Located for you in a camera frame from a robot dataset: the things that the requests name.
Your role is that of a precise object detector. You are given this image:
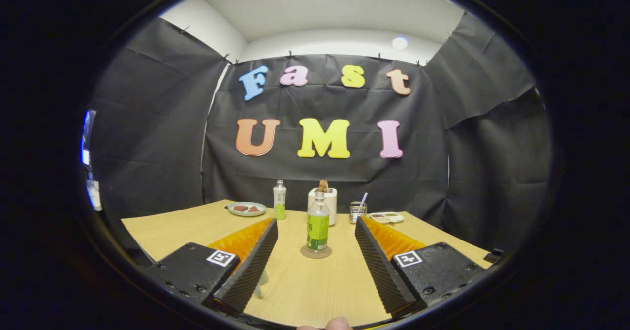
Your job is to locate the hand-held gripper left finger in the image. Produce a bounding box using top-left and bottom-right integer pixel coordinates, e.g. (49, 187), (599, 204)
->
(145, 218), (279, 317)

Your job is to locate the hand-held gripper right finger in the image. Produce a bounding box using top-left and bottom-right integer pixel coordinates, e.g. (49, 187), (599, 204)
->
(355, 216), (488, 318)

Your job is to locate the round clear coaster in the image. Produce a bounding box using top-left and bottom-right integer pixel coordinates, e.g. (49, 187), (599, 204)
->
(300, 244), (333, 259)

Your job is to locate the clear juice bottle green label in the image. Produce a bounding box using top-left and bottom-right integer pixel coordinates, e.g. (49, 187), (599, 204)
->
(306, 191), (331, 252)

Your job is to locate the small capped green drink bottle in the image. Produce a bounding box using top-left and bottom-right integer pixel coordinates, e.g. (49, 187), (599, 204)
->
(273, 180), (287, 220)

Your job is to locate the wooden table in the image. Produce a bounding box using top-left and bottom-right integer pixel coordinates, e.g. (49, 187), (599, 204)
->
(121, 200), (493, 328)

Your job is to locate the white divided dish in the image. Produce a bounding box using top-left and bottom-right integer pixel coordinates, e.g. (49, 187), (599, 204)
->
(369, 212), (405, 224)

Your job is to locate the pale green plate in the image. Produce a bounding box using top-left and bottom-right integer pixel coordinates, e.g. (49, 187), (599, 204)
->
(227, 202), (267, 217)

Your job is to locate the metal mesh holder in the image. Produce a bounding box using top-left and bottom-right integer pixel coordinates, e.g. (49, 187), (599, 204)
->
(349, 201), (368, 224)

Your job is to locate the white toaster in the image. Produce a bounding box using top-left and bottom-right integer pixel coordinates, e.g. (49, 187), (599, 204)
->
(308, 187), (338, 227)

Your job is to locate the black backdrop cloth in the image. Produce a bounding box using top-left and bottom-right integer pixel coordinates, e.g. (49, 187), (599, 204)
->
(89, 13), (553, 257)

